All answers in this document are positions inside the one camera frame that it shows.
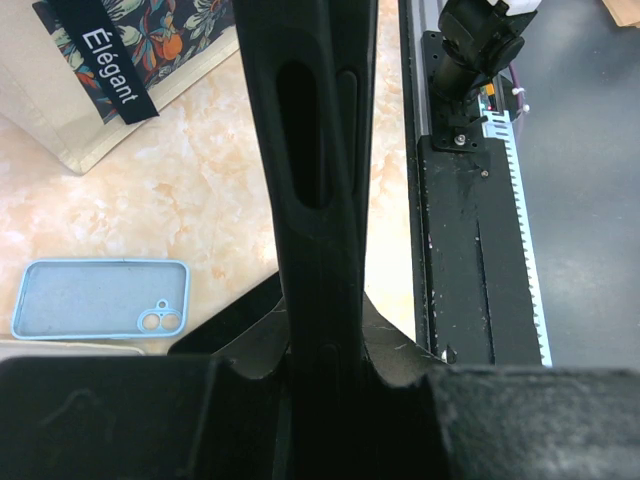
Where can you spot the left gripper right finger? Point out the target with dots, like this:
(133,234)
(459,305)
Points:
(428,420)

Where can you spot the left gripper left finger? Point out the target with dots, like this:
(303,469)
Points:
(220,416)

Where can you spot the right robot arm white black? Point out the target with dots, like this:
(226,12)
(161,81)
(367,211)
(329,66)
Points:
(480,38)

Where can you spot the beige canvas tote bag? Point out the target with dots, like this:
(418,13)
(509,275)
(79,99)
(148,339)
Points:
(80,76)

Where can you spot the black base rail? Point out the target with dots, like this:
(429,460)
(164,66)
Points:
(473,305)

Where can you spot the white slotted cable duct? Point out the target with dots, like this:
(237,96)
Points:
(499,126)

